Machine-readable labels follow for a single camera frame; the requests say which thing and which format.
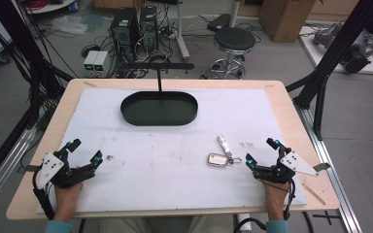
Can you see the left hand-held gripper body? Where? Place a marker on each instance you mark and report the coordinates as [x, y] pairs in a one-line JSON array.
[[50, 166]]

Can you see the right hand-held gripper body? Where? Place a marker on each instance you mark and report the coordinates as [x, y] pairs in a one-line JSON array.
[[296, 163]]

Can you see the black oval tray with stand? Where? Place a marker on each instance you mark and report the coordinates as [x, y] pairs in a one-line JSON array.
[[158, 111]]

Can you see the person's left hand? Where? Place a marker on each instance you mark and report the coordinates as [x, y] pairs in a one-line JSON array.
[[67, 197]]

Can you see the person's right hand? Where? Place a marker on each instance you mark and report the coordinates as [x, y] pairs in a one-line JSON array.
[[277, 195]]

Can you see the dark tape strip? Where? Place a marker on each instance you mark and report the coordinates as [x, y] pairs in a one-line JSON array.
[[322, 167], [29, 168]]

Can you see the thin wooden stick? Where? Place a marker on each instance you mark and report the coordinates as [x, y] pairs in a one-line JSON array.
[[314, 194]]

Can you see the black tape cross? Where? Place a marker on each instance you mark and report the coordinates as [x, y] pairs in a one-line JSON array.
[[327, 217]]

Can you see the white foam mat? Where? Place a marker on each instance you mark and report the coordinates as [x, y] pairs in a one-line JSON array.
[[162, 181]]

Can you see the white bench power supply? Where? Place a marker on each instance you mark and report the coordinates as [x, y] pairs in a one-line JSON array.
[[101, 62], [90, 61]]

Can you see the white board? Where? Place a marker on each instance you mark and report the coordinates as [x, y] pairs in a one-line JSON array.
[[314, 53]]

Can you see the black round stool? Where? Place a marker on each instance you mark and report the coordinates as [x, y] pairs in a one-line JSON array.
[[234, 40]]

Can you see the clear plastic bag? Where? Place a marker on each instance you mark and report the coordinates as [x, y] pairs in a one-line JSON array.
[[68, 25]]

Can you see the grey device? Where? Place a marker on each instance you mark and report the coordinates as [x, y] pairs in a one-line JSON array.
[[327, 35]]

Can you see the black device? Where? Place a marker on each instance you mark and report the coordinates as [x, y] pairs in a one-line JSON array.
[[357, 56]]

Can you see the large black computer tower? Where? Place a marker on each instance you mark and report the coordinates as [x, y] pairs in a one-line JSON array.
[[124, 32]]

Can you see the brown cardboard box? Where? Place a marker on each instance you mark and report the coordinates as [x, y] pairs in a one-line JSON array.
[[285, 19]]

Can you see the black flat case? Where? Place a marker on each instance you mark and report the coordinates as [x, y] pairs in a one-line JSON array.
[[218, 22]]

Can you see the slim black computer tower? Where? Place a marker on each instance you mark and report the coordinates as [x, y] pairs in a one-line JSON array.
[[149, 27]]

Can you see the white round table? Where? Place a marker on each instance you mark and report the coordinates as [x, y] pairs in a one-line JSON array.
[[50, 7]]

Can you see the white metal table leg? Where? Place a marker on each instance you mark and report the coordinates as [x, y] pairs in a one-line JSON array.
[[182, 32]]

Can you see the aluminium rail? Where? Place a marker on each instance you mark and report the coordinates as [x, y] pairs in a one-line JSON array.
[[333, 181], [3, 168]]

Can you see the black metal frame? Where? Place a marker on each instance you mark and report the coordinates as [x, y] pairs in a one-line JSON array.
[[19, 39], [333, 51]]

